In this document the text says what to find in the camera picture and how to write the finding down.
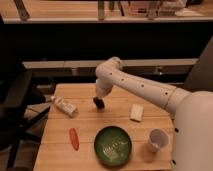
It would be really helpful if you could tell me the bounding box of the black eraser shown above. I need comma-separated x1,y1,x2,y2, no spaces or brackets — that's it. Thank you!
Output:
93,100,105,110

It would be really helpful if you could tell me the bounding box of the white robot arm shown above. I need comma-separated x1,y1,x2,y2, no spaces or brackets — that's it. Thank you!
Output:
95,57,213,171

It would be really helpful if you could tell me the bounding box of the white lying bottle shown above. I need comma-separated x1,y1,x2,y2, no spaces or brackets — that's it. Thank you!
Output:
51,96,77,117

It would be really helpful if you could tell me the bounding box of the white sponge block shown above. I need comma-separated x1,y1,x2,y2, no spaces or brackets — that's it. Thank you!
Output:
130,104,144,122

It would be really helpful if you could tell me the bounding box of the orange carrot toy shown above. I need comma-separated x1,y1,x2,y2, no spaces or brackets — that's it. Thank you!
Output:
69,128,79,150

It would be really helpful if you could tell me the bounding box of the green plate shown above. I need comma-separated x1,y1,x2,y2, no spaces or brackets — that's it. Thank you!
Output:
94,126,132,167

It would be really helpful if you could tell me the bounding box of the clear plastic cup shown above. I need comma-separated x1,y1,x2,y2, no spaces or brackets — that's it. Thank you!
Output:
147,129,169,153

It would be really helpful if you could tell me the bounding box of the black office chair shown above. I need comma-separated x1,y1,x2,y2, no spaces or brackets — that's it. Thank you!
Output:
0,15,49,171

